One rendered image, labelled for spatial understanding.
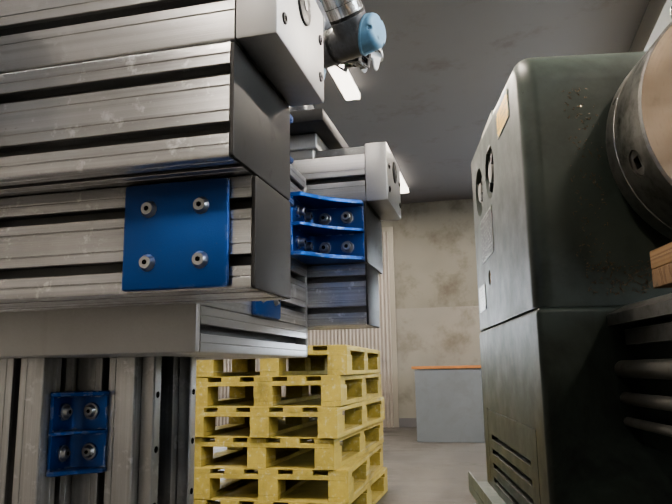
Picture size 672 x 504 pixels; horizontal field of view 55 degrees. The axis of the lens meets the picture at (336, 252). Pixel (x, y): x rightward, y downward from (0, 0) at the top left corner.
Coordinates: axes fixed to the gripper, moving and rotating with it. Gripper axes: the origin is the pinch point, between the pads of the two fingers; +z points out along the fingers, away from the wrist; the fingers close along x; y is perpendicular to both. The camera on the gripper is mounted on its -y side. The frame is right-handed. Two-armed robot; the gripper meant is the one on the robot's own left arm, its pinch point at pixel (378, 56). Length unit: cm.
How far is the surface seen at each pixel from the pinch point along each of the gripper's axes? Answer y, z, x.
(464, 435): 177, 526, -199
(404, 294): 24, 661, -362
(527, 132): 39, -45, 57
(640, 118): 41, -54, 74
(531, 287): 61, -44, 59
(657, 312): 64, -56, 77
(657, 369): 71, -54, 77
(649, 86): 37, -53, 75
